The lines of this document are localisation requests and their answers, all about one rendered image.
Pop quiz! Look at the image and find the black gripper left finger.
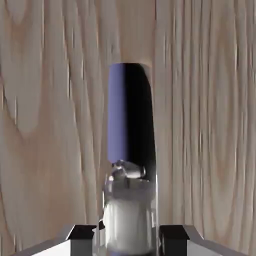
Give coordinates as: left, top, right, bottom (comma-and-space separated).
10, 224, 97, 256

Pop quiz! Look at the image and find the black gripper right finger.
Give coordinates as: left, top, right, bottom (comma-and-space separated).
159, 224, 246, 256

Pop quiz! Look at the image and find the shiny curved metal drawer handle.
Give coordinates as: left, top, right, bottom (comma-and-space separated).
95, 62, 161, 256

